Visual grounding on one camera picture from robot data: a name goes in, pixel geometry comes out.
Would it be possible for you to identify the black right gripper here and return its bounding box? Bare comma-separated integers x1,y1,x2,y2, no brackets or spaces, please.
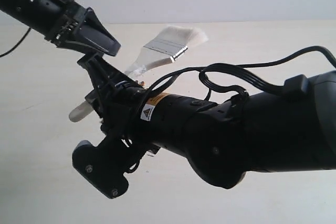
98,82,160,174

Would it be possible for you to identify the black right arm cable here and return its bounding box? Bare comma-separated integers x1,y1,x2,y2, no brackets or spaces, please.
136,46,336,109

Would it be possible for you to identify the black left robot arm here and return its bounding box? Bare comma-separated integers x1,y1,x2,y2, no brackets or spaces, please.
1,0,141,109

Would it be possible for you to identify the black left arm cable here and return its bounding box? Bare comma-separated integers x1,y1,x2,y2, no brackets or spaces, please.
0,27,32,57

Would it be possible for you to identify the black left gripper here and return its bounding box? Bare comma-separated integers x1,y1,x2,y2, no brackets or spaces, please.
26,0,137,109

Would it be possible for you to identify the white paint brush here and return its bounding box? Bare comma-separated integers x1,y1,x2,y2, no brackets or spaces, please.
68,25,209,123

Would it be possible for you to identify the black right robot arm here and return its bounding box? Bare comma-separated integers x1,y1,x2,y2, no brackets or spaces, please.
87,72,335,198

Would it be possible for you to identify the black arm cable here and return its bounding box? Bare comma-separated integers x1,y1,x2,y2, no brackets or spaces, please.
136,46,336,109
0,27,32,57

